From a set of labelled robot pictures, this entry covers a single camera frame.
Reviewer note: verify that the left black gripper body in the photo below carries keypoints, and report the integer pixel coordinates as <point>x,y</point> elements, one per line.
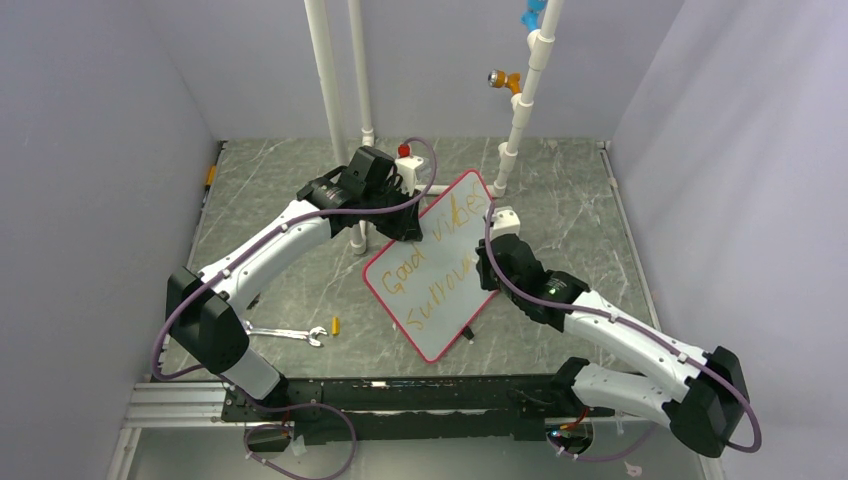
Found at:
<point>396,222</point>

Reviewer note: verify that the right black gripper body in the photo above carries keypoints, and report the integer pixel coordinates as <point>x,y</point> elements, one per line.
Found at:
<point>489,278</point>

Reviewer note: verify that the red-framed whiteboard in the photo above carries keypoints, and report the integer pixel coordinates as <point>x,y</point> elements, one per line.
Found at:
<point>430,288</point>

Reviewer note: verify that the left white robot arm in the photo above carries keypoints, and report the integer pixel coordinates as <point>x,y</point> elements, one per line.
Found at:
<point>204,309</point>

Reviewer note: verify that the silver open-end wrench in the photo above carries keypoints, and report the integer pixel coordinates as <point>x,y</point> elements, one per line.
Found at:
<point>311,336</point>

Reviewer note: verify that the orange nozzle fitting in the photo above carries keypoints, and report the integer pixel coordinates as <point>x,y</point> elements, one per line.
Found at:
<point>499,79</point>

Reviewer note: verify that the blue pipe fitting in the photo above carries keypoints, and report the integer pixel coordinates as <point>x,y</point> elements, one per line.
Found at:
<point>531,14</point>

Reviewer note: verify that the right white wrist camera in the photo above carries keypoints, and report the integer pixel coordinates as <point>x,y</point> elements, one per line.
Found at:
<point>504,221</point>

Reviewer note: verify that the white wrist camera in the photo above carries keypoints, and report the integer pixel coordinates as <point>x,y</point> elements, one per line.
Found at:
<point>413,169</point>
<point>504,221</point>

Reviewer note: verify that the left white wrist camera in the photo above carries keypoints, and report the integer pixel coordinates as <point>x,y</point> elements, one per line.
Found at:
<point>413,169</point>

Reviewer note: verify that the orange wall clip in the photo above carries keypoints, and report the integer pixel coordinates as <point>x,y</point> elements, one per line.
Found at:
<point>210,177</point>

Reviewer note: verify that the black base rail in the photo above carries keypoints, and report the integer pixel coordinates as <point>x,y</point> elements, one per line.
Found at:
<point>522,407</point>

